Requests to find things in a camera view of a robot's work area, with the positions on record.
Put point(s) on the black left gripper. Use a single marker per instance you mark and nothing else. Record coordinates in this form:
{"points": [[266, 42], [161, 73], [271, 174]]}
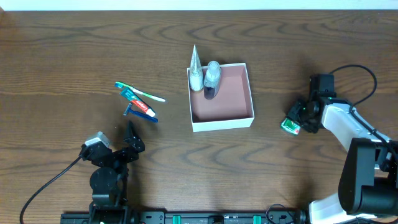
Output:
{"points": [[123, 152]]}

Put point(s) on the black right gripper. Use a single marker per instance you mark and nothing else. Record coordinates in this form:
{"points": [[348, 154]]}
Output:
{"points": [[300, 114]]}

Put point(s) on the green Dettol soap bar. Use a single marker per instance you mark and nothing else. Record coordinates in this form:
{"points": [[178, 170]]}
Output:
{"points": [[290, 127]]}

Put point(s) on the white box with pink interior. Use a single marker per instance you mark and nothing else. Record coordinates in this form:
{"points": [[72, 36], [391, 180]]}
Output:
{"points": [[231, 108]]}

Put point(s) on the blue liquid foam pump bottle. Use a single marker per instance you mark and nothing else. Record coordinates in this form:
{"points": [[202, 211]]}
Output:
{"points": [[212, 80]]}

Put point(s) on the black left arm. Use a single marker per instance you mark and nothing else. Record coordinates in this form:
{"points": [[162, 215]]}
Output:
{"points": [[109, 181]]}

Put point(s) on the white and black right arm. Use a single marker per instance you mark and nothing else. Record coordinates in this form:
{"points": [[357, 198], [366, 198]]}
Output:
{"points": [[368, 184]]}

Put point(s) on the blue disposable razor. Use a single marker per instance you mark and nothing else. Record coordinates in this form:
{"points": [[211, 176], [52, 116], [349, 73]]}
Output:
{"points": [[129, 110]]}

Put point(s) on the Colgate toothpaste tube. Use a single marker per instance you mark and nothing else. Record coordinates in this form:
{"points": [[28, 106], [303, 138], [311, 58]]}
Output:
{"points": [[134, 99]]}

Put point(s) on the green and white toothbrush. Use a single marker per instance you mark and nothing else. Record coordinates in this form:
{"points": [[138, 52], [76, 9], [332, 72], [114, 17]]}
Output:
{"points": [[122, 85]]}

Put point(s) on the black mounting rail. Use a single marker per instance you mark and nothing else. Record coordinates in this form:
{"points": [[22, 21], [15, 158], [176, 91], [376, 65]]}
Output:
{"points": [[153, 217]]}

